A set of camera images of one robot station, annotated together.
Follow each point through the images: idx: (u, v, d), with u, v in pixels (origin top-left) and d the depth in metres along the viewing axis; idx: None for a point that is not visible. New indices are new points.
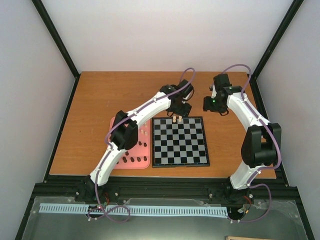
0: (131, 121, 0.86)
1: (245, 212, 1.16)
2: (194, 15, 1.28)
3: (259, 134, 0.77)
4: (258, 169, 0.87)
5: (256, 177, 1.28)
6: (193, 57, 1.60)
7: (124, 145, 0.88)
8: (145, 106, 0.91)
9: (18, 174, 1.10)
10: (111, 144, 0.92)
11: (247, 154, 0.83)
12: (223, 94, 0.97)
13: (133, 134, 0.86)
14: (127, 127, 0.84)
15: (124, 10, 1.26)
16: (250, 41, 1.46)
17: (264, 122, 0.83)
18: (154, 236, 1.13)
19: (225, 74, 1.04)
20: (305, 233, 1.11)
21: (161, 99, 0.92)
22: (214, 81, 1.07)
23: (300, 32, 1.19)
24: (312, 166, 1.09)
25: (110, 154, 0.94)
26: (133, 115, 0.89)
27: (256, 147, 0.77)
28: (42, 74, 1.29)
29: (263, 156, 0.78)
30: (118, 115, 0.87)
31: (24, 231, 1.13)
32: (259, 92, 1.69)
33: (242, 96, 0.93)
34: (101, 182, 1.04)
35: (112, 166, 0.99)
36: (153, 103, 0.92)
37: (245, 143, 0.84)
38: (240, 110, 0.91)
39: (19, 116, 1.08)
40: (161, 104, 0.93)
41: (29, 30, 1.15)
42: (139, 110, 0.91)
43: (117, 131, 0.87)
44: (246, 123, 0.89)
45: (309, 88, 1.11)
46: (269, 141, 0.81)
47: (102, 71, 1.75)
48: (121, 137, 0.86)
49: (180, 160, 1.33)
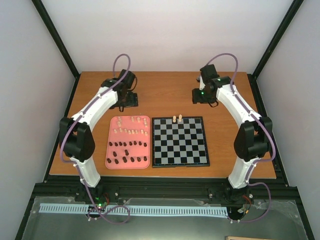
0: (80, 124, 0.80)
1: (245, 212, 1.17)
2: (194, 15, 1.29)
3: (252, 129, 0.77)
4: (253, 162, 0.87)
5: (256, 177, 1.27)
6: (193, 57, 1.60)
7: (84, 153, 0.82)
8: (89, 106, 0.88)
9: (18, 173, 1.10)
10: (74, 161, 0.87)
11: (240, 148, 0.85)
12: (213, 86, 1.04)
13: (87, 138, 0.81)
14: (80, 132, 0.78)
15: (124, 10, 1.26)
16: (250, 41, 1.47)
17: (256, 117, 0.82)
18: (154, 236, 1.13)
19: (210, 65, 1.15)
20: (305, 233, 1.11)
21: (105, 93, 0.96)
22: (201, 73, 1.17)
23: (299, 32, 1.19)
24: (312, 165, 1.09)
25: (79, 167, 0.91)
26: (81, 117, 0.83)
27: (250, 141, 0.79)
28: (42, 74, 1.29)
29: (255, 149, 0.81)
30: (63, 124, 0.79)
31: (24, 231, 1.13)
32: (259, 92, 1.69)
33: (232, 89, 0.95)
34: (94, 183, 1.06)
35: (90, 172, 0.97)
36: (99, 99, 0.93)
37: (238, 137, 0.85)
38: (230, 103, 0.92)
39: (19, 116, 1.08)
40: (107, 98, 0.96)
41: (29, 29, 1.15)
42: (86, 111, 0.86)
43: (68, 143, 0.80)
44: (238, 118, 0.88)
45: (308, 88, 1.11)
46: (261, 133, 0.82)
47: (102, 71, 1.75)
48: (76, 146, 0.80)
49: (180, 160, 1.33)
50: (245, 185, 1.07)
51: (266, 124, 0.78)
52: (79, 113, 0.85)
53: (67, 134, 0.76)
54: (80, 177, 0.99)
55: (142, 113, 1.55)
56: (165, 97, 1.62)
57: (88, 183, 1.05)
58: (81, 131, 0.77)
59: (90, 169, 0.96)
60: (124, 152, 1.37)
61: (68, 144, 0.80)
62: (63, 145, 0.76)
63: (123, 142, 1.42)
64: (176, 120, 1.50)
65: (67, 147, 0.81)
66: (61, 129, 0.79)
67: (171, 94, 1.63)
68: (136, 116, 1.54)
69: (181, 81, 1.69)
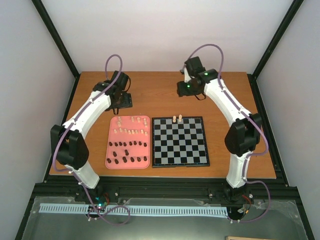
0: (72, 131, 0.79)
1: (245, 212, 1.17)
2: (194, 15, 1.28)
3: (242, 127, 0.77)
4: (247, 156, 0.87)
5: (256, 177, 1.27)
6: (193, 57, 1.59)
7: (77, 161, 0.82)
8: (81, 112, 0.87)
9: (18, 173, 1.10)
10: (69, 168, 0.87)
11: (231, 144, 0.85)
12: (200, 81, 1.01)
13: (79, 146, 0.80)
14: (71, 140, 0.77)
15: (124, 10, 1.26)
16: (250, 41, 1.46)
17: (246, 114, 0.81)
18: (154, 236, 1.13)
19: (195, 58, 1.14)
20: (305, 233, 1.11)
21: (97, 97, 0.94)
22: (187, 66, 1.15)
23: (300, 31, 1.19)
24: (312, 166, 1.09)
25: (76, 173, 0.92)
26: (72, 125, 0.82)
27: (241, 138, 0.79)
28: (42, 74, 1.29)
29: (246, 144, 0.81)
30: (53, 133, 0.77)
31: (24, 231, 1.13)
32: (259, 92, 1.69)
33: (220, 84, 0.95)
34: (94, 184, 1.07)
35: (87, 176, 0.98)
36: (91, 104, 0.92)
37: (229, 133, 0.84)
38: (219, 100, 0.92)
39: (19, 116, 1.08)
40: (99, 103, 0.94)
41: (29, 29, 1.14)
42: (77, 117, 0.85)
43: (62, 151, 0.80)
44: (228, 115, 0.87)
45: (308, 88, 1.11)
46: (251, 127, 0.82)
47: (102, 71, 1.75)
48: (69, 154, 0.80)
49: (180, 160, 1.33)
50: (243, 184, 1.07)
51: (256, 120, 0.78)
52: (71, 119, 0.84)
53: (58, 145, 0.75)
54: (78, 181, 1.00)
55: (142, 113, 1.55)
56: (165, 97, 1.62)
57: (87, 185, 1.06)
58: (73, 140, 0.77)
59: (86, 173, 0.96)
60: (124, 152, 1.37)
61: (61, 152, 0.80)
62: (56, 156, 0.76)
63: (123, 142, 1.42)
64: (176, 120, 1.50)
65: (60, 156, 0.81)
66: (53, 139, 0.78)
67: (171, 94, 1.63)
68: (136, 116, 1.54)
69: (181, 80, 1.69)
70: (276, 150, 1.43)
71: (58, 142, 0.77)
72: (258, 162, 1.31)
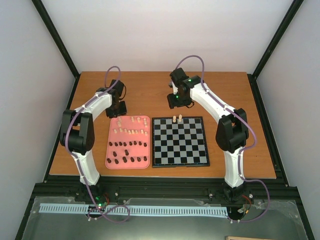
0: (83, 113, 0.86)
1: (245, 212, 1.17)
2: (194, 14, 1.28)
3: (229, 124, 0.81)
4: (239, 151, 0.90)
5: (257, 177, 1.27)
6: (193, 57, 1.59)
7: (86, 146, 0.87)
8: (91, 101, 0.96)
9: (18, 173, 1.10)
10: (74, 154, 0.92)
11: (222, 142, 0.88)
12: (185, 88, 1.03)
13: (90, 127, 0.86)
14: (83, 121, 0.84)
15: (124, 11, 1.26)
16: (250, 41, 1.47)
17: (230, 110, 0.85)
18: (154, 235, 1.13)
19: (179, 69, 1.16)
20: (305, 233, 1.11)
21: (102, 94, 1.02)
22: (171, 78, 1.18)
23: (299, 32, 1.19)
24: (311, 165, 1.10)
25: (80, 163, 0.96)
26: (83, 108, 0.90)
27: (230, 134, 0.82)
28: (42, 74, 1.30)
29: (236, 139, 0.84)
30: (67, 115, 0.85)
31: (24, 231, 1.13)
32: (259, 92, 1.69)
33: (204, 87, 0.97)
34: (94, 180, 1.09)
35: (90, 169, 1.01)
36: (97, 98, 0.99)
37: (217, 131, 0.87)
38: (206, 102, 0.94)
39: (19, 117, 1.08)
40: (104, 99, 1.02)
41: (29, 29, 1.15)
42: (87, 105, 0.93)
43: (71, 137, 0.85)
44: (214, 113, 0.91)
45: (308, 89, 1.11)
46: (238, 123, 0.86)
47: (102, 71, 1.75)
48: (78, 137, 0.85)
49: (180, 160, 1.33)
50: (242, 182, 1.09)
51: (241, 115, 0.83)
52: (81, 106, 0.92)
53: (71, 123, 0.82)
54: (81, 174, 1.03)
55: (142, 113, 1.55)
56: (165, 97, 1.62)
57: (88, 181, 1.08)
58: (85, 120, 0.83)
59: (89, 165, 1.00)
60: (124, 152, 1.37)
61: (71, 137, 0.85)
62: (67, 135, 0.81)
63: (123, 142, 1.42)
64: (176, 120, 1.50)
65: (70, 139, 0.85)
66: (65, 121, 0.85)
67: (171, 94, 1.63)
68: (136, 116, 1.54)
69: None
70: (276, 150, 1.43)
71: (69, 123, 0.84)
72: (259, 163, 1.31)
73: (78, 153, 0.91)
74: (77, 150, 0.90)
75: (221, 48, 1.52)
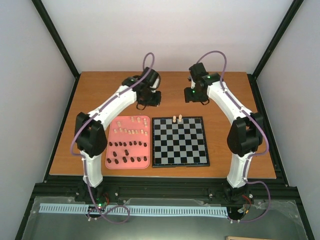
0: (95, 122, 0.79)
1: (245, 212, 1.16)
2: (195, 14, 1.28)
3: (244, 127, 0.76)
4: (248, 157, 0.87)
5: (257, 176, 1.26)
6: (212, 54, 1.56)
7: (94, 149, 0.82)
8: (108, 103, 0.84)
9: (18, 173, 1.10)
10: (83, 154, 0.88)
11: (233, 144, 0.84)
12: (202, 84, 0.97)
13: (100, 136, 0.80)
14: (93, 130, 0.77)
15: (124, 11, 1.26)
16: (250, 41, 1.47)
17: (247, 112, 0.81)
18: (155, 236, 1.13)
19: (199, 63, 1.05)
20: (305, 233, 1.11)
21: (125, 92, 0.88)
22: (190, 72, 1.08)
23: (300, 32, 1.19)
24: (311, 166, 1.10)
25: (86, 163, 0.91)
26: (96, 115, 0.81)
27: (242, 137, 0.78)
28: (42, 73, 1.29)
29: (248, 144, 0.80)
30: (80, 118, 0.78)
31: (24, 231, 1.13)
32: (259, 92, 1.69)
33: (222, 86, 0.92)
34: (96, 182, 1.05)
35: (94, 170, 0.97)
36: (116, 98, 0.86)
37: (230, 133, 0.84)
38: (222, 101, 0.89)
39: (19, 118, 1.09)
40: (126, 98, 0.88)
41: (29, 29, 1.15)
42: (102, 108, 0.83)
43: (80, 138, 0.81)
44: (229, 114, 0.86)
45: (308, 88, 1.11)
46: (253, 127, 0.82)
47: (102, 71, 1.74)
48: (87, 140, 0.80)
49: (180, 160, 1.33)
50: (244, 184, 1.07)
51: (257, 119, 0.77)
52: (96, 110, 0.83)
53: (80, 130, 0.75)
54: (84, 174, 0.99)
55: (142, 113, 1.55)
56: (165, 97, 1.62)
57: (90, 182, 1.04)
58: (94, 130, 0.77)
59: (94, 168, 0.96)
60: (124, 152, 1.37)
61: (81, 138, 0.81)
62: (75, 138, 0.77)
63: (123, 142, 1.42)
64: (176, 120, 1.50)
65: (79, 139, 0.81)
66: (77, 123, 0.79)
67: (171, 94, 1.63)
68: (136, 116, 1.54)
69: (181, 81, 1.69)
70: (276, 150, 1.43)
71: (80, 127, 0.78)
72: (260, 163, 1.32)
73: (87, 154, 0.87)
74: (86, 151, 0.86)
75: (220, 49, 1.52)
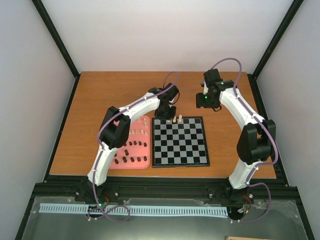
0: (123, 116, 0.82)
1: (245, 212, 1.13)
2: (194, 15, 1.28)
3: (254, 134, 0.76)
4: (256, 166, 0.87)
5: (257, 176, 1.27)
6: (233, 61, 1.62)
7: (116, 144, 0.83)
8: (137, 103, 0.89)
9: (18, 173, 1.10)
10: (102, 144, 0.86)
11: (243, 151, 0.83)
12: (215, 90, 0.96)
13: (125, 131, 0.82)
14: (121, 123, 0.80)
15: (124, 11, 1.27)
16: (250, 41, 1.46)
17: (259, 119, 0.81)
18: (155, 236, 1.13)
19: (214, 70, 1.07)
20: (305, 233, 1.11)
21: (151, 97, 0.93)
22: (204, 77, 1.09)
23: (299, 33, 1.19)
24: (311, 166, 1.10)
25: (102, 154, 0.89)
26: (125, 110, 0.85)
27: (252, 145, 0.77)
28: (42, 73, 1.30)
29: (258, 152, 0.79)
30: (109, 111, 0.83)
31: (24, 231, 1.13)
32: (259, 92, 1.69)
33: (235, 92, 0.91)
34: (99, 180, 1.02)
35: (105, 165, 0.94)
36: (143, 101, 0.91)
37: (241, 140, 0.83)
38: (234, 107, 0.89)
39: (19, 118, 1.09)
40: (151, 102, 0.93)
41: (29, 29, 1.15)
42: (131, 106, 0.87)
43: (106, 129, 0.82)
44: (241, 120, 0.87)
45: (308, 88, 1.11)
46: (265, 136, 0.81)
47: (102, 71, 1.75)
48: (112, 132, 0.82)
49: (180, 160, 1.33)
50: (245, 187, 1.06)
51: (270, 126, 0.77)
52: (125, 107, 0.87)
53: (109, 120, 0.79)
54: (93, 167, 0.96)
55: None
56: None
57: (95, 180, 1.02)
58: (122, 123, 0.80)
59: (105, 163, 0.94)
60: (124, 152, 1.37)
61: (107, 129, 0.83)
62: (104, 126, 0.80)
63: None
64: (176, 120, 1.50)
65: (104, 130, 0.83)
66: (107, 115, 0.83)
67: None
68: None
69: (181, 81, 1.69)
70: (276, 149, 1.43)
71: (109, 118, 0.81)
72: None
73: (106, 145, 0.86)
74: (106, 142, 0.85)
75: (220, 48, 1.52)
